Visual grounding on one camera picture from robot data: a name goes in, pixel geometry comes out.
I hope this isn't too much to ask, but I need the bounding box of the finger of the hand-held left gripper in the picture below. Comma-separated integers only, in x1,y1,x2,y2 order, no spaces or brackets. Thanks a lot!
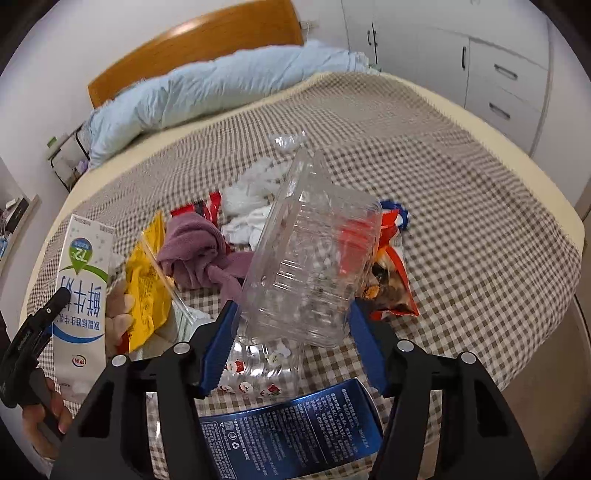
21,287,71,337

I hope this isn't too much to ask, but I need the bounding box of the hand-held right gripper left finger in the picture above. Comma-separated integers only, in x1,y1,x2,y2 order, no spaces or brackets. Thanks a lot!
50,300,241,480

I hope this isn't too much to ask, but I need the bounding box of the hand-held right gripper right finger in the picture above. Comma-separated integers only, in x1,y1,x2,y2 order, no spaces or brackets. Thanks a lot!
348,298,541,480

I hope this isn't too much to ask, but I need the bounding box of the white milk carton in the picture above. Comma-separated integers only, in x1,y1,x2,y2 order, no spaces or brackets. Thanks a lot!
48,215,116,402

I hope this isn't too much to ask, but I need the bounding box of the clear printed plastic cup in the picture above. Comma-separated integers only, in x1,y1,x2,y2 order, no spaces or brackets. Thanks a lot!
217,337,305,407

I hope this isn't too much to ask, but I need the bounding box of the orange snack bag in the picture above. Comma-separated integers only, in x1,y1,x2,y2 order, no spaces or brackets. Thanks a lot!
342,203,421,321

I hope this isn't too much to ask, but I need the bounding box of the yellow snack packet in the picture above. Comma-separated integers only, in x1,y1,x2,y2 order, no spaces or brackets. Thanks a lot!
124,212,178,354

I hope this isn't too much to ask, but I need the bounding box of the dark blue box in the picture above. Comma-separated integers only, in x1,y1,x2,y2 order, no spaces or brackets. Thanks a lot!
198,376,386,469

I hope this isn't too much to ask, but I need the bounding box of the clear plastic clamshell container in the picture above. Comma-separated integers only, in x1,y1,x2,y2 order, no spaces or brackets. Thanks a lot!
240,145,384,349

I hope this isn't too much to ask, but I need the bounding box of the purple towel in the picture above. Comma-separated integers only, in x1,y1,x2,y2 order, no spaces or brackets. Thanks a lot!
157,215,254,303

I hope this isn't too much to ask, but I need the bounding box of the red cookie packet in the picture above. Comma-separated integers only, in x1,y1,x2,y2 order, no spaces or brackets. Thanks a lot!
170,193,223,227

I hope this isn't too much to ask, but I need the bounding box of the person's left hand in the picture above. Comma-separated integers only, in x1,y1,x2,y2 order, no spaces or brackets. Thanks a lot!
22,376,75,462

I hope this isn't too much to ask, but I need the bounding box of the beige crumpled wrapper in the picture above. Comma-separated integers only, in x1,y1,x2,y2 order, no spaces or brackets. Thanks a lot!
105,279,137,356

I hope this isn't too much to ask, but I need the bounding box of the windowsill clutter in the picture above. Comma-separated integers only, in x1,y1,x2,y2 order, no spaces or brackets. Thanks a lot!
0,196,33,259

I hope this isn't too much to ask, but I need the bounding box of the bedside folding rack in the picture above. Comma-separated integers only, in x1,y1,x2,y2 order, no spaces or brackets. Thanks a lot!
46,124,93,192

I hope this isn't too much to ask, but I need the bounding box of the small crumpled clear wrap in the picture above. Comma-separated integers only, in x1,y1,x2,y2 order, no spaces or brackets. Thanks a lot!
270,131,308,153

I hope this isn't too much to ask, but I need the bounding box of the cream mattress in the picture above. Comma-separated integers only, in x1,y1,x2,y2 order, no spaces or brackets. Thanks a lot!
28,71,589,296

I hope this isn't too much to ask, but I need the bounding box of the light blue duvet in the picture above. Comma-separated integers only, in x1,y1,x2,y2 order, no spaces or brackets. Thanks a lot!
85,39,370,169

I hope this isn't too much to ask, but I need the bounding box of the wooden headboard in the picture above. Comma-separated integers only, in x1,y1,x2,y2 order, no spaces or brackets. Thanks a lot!
88,0,305,109

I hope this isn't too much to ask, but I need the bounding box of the white wardrobe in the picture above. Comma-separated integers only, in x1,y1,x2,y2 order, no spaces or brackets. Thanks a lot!
342,0,555,158

